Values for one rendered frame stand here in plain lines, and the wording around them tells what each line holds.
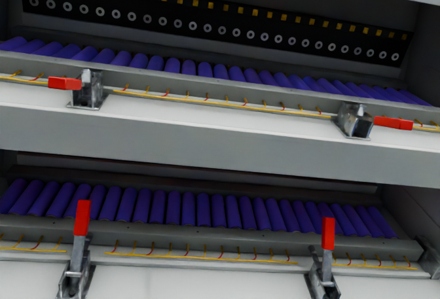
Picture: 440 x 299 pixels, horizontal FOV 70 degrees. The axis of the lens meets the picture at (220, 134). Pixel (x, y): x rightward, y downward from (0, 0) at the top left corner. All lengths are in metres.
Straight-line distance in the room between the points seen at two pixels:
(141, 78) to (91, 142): 0.08
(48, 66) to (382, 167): 0.35
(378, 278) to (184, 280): 0.24
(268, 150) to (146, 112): 0.12
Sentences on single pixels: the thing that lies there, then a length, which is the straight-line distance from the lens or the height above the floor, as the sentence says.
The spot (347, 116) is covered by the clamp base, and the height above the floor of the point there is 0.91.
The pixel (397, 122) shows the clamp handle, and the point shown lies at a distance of 0.30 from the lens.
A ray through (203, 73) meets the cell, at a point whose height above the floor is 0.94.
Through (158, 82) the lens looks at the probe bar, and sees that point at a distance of 0.34.
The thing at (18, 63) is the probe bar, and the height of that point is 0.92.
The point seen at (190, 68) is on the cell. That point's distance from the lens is 0.39.
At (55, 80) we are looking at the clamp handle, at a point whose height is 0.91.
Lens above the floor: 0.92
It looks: 8 degrees down
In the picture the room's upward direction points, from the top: 7 degrees clockwise
